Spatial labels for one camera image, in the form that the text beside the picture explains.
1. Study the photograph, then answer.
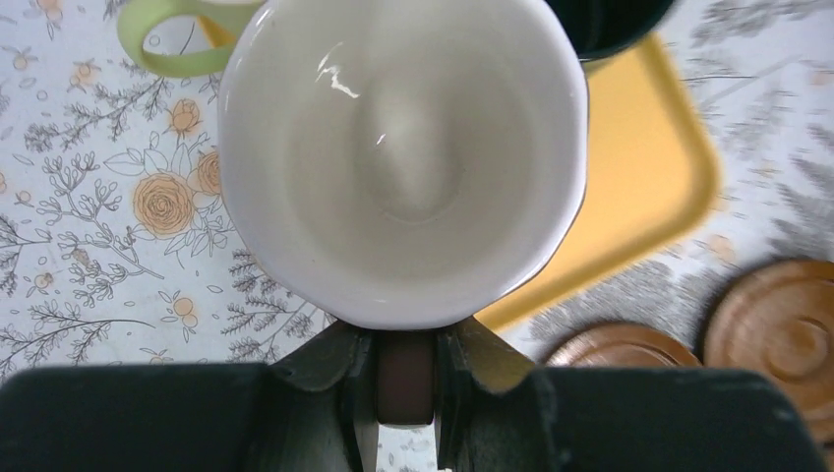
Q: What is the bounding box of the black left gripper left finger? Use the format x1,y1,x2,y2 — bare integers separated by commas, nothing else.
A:
1,323,372,471

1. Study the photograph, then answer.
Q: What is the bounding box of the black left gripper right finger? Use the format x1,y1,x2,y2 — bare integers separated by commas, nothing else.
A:
436,319,827,471

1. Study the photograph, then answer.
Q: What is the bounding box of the brown coaster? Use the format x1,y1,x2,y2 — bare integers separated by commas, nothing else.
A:
546,323,701,368
702,260,833,443

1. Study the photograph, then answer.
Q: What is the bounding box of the pink mug front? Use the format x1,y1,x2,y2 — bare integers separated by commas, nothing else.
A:
217,0,590,428

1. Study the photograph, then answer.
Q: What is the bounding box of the pink mug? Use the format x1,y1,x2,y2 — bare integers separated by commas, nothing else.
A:
117,0,263,78
217,0,590,428

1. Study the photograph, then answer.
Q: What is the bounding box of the dark green mug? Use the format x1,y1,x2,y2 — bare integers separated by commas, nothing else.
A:
546,0,675,62

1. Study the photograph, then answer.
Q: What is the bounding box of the pink mug back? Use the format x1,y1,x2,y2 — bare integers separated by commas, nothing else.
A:
117,0,263,78

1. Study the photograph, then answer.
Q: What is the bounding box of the floral patterned tablecloth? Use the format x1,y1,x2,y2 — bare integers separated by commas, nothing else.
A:
1,1,833,471

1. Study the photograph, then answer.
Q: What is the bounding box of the yellow plastic tray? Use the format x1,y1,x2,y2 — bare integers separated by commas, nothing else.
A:
198,16,723,333

